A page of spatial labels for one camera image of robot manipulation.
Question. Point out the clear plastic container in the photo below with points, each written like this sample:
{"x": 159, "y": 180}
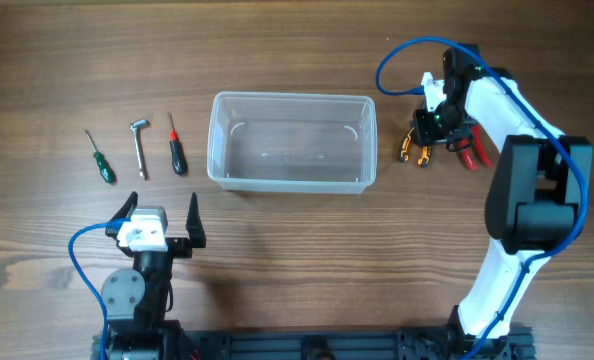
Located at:
{"x": 292, "y": 142}

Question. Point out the green handled screwdriver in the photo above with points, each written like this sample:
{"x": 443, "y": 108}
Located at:
{"x": 105, "y": 170}

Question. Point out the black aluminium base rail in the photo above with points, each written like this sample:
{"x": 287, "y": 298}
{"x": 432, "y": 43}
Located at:
{"x": 402, "y": 344}

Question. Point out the orange black needle-nose pliers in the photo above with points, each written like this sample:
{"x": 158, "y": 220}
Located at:
{"x": 404, "y": 152}

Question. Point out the red handled snips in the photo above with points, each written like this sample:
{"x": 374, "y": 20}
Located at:
{"x": 469, "y": 155}

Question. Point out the silver L-shaped socket wrench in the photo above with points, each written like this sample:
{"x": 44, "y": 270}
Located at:
{"x": 135, "y": 128}

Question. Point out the black red handled screwdriver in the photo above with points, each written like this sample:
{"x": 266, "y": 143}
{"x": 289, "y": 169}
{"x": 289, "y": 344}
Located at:
{"x": 179, "y": 163}

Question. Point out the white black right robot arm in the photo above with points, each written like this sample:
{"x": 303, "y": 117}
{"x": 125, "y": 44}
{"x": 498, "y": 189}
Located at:
{"x": 538, "y": 199}

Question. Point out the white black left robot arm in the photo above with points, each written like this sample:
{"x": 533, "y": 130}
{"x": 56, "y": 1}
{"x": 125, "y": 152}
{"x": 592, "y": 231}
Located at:
{"x": 136, "y": 299}

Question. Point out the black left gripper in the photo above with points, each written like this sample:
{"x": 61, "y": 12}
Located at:
{"x": 181, "y": 246}

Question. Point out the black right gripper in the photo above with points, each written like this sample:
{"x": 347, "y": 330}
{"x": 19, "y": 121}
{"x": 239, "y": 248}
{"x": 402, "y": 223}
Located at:
{"x": 424, "y": 134}

